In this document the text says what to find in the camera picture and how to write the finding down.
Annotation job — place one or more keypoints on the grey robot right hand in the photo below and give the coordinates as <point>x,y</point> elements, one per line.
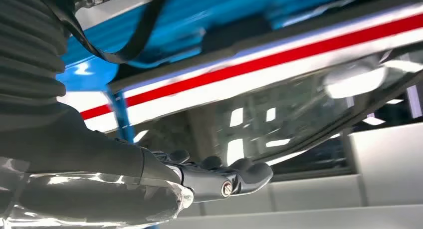
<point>82,161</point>

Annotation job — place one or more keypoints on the blue metal shelf rack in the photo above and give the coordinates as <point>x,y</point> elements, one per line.
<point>198,16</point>

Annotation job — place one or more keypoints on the white car with red stripe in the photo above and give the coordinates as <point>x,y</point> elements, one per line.
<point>264,60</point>

